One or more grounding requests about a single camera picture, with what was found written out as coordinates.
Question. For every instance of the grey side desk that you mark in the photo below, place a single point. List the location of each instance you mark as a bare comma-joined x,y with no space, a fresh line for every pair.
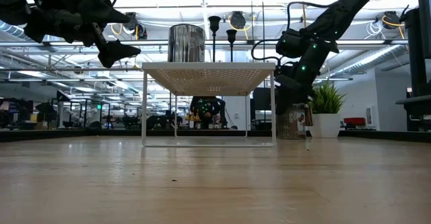
417,106

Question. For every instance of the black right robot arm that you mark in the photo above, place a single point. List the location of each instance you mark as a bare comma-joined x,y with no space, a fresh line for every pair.
343,8

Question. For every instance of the green plant in white pot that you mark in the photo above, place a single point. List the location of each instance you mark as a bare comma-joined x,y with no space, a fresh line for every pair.
325,124

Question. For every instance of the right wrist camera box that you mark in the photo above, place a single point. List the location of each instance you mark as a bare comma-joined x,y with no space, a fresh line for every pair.
289,44

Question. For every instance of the black computer monitor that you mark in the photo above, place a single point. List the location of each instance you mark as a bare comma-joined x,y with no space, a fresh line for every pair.
417,69

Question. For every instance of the black background screen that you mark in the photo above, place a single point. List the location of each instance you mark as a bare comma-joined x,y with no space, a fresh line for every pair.
264,98

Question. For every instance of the silver ventilation duct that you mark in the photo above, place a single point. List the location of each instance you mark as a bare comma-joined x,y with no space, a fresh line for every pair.
377,61

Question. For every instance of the black candlestick holder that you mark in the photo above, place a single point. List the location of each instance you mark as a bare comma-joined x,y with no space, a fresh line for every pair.
231,35
214,22

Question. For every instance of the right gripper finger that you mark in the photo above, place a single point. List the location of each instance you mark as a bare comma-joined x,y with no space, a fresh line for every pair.
288,94
307,94

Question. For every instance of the black aluminium table frame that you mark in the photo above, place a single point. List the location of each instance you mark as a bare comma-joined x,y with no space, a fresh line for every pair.
50,136

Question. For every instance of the white perforated metal shelf riser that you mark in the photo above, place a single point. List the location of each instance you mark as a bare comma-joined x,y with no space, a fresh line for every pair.
208,66

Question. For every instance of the red storage box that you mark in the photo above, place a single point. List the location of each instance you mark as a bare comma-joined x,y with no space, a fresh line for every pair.
356,121

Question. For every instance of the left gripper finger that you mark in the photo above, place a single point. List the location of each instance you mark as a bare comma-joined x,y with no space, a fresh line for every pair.
116,50
97,8

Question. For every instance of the silver glass candle jar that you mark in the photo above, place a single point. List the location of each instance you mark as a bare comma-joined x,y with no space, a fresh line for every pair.
186,44
291,126

